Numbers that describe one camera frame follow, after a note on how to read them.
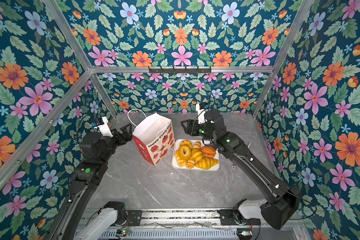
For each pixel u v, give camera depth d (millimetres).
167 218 750
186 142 983
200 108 613
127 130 627
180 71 937
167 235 766
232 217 718
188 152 904
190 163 906
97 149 489
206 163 883
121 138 604
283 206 370
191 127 596
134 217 735
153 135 862
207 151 938
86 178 472
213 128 514
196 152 887
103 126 583
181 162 893
